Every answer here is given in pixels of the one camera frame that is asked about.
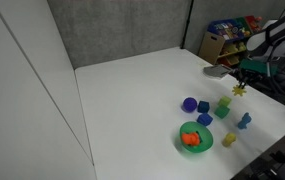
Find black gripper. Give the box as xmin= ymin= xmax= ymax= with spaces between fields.
xmin=237 ymin=68 xmax=266 ymax=90

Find yellow spiky star toy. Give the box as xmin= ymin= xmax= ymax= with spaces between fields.
xmin=231 ymin=84 xmax=248 ymax=98

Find lime green cube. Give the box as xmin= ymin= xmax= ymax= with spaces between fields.
xmin=218 ymin=95 xmax=233 ymax=108

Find gray metal plate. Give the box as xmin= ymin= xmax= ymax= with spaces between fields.
xmin=202 ymin=64 xmax=233 ymax=80

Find light blue turtle toy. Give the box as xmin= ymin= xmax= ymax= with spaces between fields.
xmin=237 ymin=111 xmax=253 ymax=131

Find teal blue cube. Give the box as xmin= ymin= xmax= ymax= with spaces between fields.
xmin=196 ymin=100 xmax=211 ymax=114

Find wooden toy shelf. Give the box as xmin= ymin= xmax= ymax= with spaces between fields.
xmin=197 ymin=14 xmax=265 ymax=68

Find dark blue cube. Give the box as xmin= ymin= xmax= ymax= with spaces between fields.
xmin=196 ymin=112 xmax=214 ymax=127

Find purple ball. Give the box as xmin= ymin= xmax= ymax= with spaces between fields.
xmin=181 ymin=96 xmax=198 ymax=114

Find yellow duck toy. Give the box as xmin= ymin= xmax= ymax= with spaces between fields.
xmin=221 ymin=131 xmax=237 ymax=148

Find green bowl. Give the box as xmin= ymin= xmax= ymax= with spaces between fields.
xmin=178 ymin=121 xmax=215 ymax=155

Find orange toy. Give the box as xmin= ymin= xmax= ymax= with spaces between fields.
xmin=181 ymin=131 xmax=202 ymax=147

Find black tripod equipment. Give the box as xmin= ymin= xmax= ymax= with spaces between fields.
xmin=231 ymin=122 xmax=285 ymax=180

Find black stand pole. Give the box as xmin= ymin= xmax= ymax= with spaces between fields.
xmin=180 ymin=0 xmax=195 ymax=50

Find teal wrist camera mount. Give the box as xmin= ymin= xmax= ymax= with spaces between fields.
xmin=239 ymin=58 xmax=279 ymax=76

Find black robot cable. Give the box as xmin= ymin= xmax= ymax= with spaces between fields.
xmin=264 ymin=42 xmax=285 ymax=112

